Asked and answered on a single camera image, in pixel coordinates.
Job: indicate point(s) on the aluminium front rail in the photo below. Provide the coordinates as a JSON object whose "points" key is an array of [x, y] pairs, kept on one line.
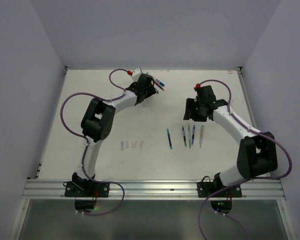
{"points": [[53, 189]]}

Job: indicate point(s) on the aluminium rail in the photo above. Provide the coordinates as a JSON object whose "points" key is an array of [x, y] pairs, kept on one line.
{"points": [[53, 189], [239, 71]]}

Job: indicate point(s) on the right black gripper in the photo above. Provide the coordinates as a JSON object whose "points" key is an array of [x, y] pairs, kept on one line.
{"points": [[190, 104]]}

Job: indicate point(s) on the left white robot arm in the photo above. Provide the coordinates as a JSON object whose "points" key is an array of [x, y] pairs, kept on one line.
{"points": [[98, 120]]}

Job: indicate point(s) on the clear blue pen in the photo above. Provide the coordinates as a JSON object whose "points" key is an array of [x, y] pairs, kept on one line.
{"points": [[201, 135]]}

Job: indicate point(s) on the light blue pen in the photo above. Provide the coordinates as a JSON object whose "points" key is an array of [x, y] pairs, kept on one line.
{"points": [[169, 138]]}

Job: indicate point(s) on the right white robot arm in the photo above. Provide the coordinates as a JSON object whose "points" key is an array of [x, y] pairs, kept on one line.
{"points": [[257, 154]]}

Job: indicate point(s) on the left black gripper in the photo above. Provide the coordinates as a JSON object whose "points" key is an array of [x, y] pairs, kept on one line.
{"points": [[151, 90]]}

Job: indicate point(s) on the aluminium right side rail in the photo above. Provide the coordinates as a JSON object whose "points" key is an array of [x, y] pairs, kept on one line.
{"points": [[239, 71]]}

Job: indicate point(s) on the light green white pen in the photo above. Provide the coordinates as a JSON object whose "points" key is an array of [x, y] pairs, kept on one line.
{"points": [[189, 135]]}

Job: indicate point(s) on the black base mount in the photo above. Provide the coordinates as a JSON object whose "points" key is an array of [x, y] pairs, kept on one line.
{"points": [[90, 190], [207, 187]]}

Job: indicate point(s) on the blue capped pen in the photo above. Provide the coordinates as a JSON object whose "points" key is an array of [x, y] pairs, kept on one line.
{"points": [[159, 82]]}

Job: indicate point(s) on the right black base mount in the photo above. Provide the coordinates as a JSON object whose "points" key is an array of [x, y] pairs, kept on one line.
{"points": [[207, 187]]}

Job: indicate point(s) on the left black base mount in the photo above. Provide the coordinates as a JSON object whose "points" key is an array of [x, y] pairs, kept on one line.
{"points": [[90, 190]]}

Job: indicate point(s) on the red ink pen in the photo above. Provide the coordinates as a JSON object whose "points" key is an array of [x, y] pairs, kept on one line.
{"points": [[160, 87]]}

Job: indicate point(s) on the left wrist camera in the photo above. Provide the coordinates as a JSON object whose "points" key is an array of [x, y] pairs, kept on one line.
{"points": [[135, 74]]}

